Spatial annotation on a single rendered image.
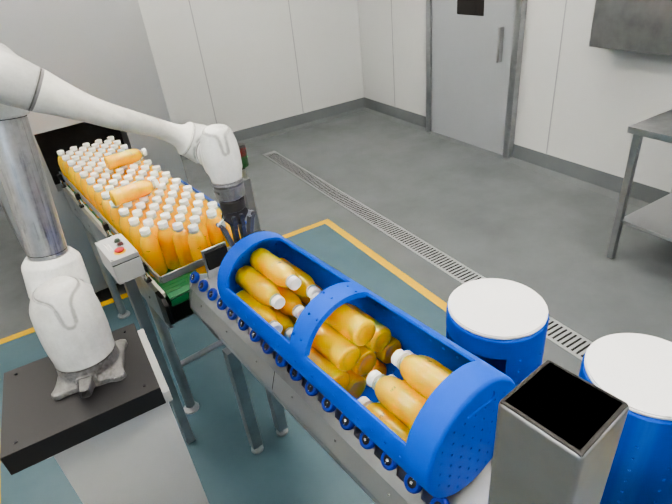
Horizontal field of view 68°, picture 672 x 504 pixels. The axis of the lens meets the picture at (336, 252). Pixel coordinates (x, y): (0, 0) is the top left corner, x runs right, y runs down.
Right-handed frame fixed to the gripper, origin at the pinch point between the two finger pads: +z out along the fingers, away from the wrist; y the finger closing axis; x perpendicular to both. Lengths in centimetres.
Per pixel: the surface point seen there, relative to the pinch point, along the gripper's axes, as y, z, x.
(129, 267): 27, 11, -41
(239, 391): 7, 75, -22
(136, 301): 28, 30, -49
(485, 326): -37, 12, 66
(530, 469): 34, -50, 119
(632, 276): -241, 116, 30
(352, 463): 11, 29, 63
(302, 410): 11, 29, 41
